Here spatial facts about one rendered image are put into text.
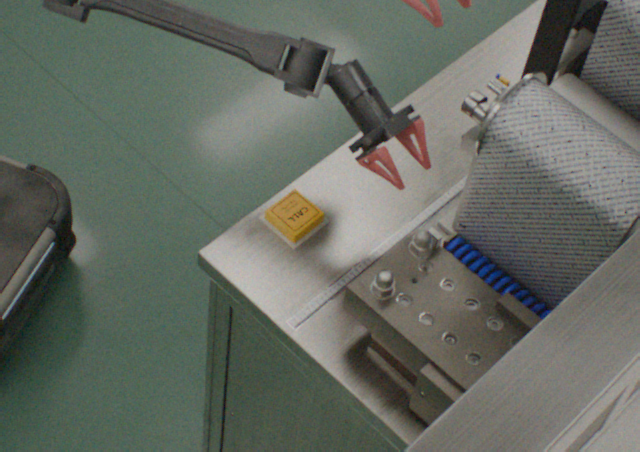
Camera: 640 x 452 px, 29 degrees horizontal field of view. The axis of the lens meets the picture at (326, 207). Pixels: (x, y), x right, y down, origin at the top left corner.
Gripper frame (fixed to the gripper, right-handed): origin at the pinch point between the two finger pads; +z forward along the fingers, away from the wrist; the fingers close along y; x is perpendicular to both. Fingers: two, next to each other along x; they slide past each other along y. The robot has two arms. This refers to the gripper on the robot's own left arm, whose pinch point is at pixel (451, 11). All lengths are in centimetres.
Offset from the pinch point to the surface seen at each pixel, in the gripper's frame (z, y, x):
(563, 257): 36.9, 6.3, 5.0
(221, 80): 11, -52, -166
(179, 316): 49, 6, -135
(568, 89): 19.1, -11.4, 1.5
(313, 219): 22.3, 15.2, -36.5
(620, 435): 37, 41, 43
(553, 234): 33.1, 6.3, 5.4
